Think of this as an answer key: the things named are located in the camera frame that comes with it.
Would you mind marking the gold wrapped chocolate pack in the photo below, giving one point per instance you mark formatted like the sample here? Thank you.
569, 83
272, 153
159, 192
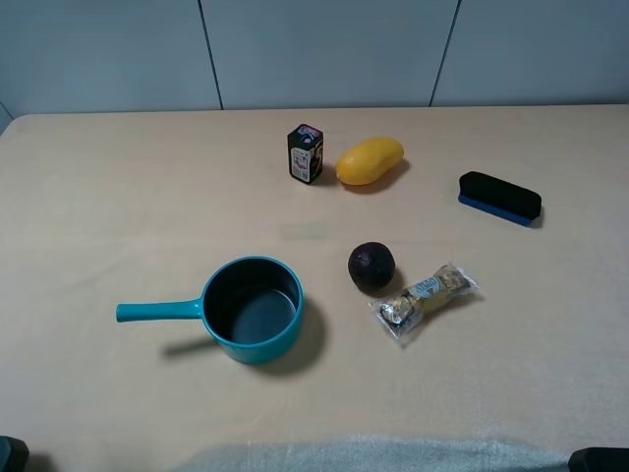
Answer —
406, 310

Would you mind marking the black small carton box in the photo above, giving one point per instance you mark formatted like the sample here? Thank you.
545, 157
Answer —
305, 153

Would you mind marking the teal saucepan with handle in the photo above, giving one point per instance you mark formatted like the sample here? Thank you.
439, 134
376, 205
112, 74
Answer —
252, 307

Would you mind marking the dark purple passion fruit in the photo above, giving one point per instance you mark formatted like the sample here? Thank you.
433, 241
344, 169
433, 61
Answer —
371, 266

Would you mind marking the black blue board eraser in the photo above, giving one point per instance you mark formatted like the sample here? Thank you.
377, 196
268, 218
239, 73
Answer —
499, 198

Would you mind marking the black right robot base corner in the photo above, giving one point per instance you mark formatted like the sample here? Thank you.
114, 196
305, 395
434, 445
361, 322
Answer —
599, 459

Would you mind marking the yellow mango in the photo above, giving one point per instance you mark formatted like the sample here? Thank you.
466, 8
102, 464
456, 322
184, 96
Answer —
369, 160

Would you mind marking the black left robot base corner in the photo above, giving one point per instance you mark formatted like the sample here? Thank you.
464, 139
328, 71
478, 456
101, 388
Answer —
14, 455

